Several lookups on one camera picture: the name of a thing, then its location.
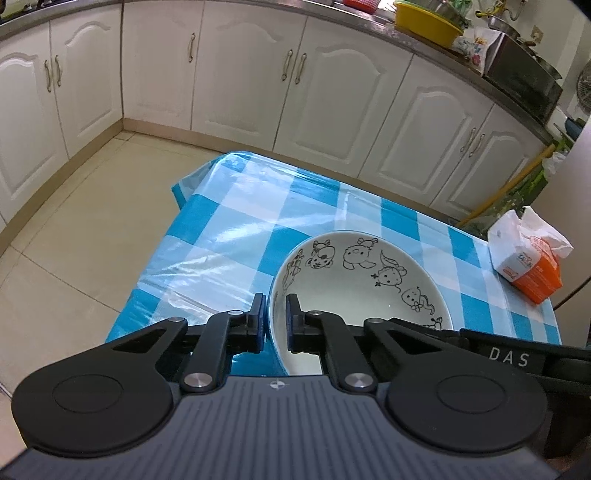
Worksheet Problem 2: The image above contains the steel pan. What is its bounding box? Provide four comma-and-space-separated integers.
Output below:
522, 46, 561, 79

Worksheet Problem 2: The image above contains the white refrigerator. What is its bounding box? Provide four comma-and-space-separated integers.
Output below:
531, 117, 591, 347

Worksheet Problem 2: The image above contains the electric fan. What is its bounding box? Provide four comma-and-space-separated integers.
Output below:
577, 69, 591, 121

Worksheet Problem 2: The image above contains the steel pot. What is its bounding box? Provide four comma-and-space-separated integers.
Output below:
485, 14, 522, 40

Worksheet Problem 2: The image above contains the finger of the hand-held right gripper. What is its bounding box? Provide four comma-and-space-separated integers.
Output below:
458, 328, 491, 352

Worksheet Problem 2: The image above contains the floral printed bag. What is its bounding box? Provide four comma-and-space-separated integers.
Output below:
452, 28, 502, 75

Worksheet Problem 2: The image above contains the wooden broom handle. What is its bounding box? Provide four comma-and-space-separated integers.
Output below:
462, 145, 555, 227

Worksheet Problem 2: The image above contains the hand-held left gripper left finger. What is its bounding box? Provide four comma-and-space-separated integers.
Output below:
106, 292, 270, 396

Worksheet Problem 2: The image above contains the blue checked tablecloth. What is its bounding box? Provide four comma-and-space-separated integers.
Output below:
107, 150, 563, 377

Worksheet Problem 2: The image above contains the white bowl with animal drawings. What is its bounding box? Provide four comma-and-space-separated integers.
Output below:
269, 231, 454, 377

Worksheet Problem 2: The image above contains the steel basin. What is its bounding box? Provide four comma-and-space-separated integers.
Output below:
418, 0, 469, 26

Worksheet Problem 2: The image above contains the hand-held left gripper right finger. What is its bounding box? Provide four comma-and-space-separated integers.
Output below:
284, 293, 465, 396

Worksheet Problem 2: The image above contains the black toaster oven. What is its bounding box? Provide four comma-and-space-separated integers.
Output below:
484, 34, 564, 123

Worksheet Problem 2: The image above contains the yellow plastic basin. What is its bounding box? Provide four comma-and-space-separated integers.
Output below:
394, 1, 464, 48

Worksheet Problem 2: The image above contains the orange and white tissue pack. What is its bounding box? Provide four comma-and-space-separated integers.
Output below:
488, 206, 574, 305

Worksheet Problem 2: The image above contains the white kitchen base cabinet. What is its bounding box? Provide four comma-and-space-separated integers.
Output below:
0, 2, 548, 227

